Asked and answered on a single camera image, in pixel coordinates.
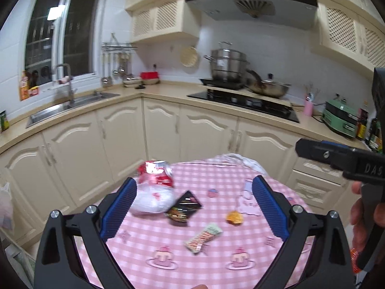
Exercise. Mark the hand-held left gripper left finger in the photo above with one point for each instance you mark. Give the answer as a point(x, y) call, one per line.
point(118, 207)

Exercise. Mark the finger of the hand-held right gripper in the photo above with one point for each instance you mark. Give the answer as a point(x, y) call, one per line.
point(315, 152)
point(334, 144)

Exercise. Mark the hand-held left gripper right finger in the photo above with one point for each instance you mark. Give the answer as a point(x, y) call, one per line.
point(270, 207)

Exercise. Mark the small orange wrapper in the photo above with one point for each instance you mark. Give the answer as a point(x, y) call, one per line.
point(235, 217)

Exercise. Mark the crushed red can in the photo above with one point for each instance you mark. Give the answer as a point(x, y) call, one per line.
point(156, 173)

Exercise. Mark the black snack wrapper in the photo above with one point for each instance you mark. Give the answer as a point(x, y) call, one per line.
point(183, 209)

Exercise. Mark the green and red candy wrapper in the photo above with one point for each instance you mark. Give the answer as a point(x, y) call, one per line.
point(204, 237)

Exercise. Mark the person's right hand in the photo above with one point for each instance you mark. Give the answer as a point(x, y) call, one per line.
point(359, 219)

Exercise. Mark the person's left hand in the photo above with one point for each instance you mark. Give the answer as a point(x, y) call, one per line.
point(198, 287)

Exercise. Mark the green electric pot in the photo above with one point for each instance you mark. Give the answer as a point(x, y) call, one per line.
point(341, 120)

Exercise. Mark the dark sauce bottle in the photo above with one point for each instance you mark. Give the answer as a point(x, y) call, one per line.
point(362, 126)
point(374, 137)

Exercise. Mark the pink utensil holder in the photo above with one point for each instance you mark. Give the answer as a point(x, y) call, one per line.
point(308, 108)

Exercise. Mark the thin white plastic bag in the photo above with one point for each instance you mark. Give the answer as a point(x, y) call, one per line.
point(243, 161)

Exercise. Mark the bundle of chopsticks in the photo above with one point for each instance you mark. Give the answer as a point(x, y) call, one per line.
point(311, 91)

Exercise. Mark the cream lower cabinets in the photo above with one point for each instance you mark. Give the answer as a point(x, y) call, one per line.
point(120, 135)

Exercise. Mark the metal wok with lid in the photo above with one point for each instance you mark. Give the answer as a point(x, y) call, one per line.
point(270, 88)

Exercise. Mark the pink checkered tablecloth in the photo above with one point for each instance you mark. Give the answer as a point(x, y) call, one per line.
point(210, 265)

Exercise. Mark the black glass gas stove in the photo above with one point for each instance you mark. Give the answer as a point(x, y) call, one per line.
point(240, 105)

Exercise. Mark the hanging translucent plastic bag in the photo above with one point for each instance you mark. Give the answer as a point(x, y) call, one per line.
point(6, 204)

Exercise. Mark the cream lattice door cabinet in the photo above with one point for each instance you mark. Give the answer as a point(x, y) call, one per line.
point(343, 30)
point(162, 18)

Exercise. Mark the stainless steel sink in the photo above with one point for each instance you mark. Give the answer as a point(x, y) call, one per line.
point(60, 108)

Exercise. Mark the black induction cooker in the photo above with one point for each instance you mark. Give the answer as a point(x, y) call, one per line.
point(221, 83)

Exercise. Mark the stainless steel steamer pot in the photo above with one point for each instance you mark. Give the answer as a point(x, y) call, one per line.
point(227, 64)

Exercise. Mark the white bowl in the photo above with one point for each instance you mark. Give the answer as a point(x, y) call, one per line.
point(131, 82)

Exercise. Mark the metal faucet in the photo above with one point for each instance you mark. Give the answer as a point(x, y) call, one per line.
point(69, 90)

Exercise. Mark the red plastic basin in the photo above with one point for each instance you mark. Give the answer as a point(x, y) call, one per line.
point(149, 76)

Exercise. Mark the hanging metal ladle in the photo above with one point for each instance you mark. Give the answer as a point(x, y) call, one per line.
point(115, 71)

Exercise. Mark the green bottle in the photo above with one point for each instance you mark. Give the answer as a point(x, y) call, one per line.
point(4, 122)

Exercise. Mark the small orange jar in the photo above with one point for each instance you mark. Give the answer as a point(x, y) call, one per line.
point(34, 91)

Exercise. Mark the orange dish soap bottle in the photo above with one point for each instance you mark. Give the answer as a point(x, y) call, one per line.
point(24, 85)

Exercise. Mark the yellow round colander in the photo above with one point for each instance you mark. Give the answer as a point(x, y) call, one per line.
point(189, 55)

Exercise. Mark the black range hood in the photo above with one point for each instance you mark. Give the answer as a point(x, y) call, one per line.
point(225, 6)

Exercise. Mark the kitchen window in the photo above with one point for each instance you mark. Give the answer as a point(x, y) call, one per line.
point(81, 24)

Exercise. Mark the metal wall utensil rack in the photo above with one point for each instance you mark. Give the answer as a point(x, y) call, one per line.
point(118, 47)

